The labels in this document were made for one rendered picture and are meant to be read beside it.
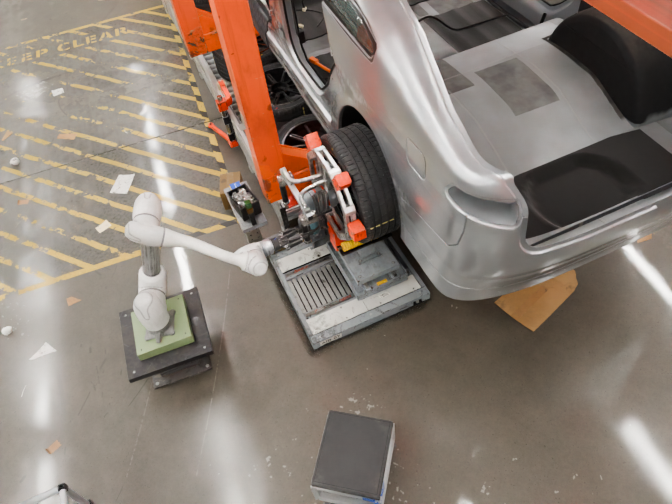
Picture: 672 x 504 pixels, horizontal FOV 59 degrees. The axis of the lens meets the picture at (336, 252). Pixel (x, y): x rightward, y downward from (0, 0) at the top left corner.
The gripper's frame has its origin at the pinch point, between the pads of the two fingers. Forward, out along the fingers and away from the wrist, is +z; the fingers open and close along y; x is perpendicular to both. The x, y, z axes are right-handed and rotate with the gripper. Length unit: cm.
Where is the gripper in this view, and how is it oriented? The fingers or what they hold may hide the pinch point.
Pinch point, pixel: (306, 231)
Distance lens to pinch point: 327.1
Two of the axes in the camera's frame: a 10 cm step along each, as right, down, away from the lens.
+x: -1.0, -6.2, -7.8
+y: 4.1, 6.9, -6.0
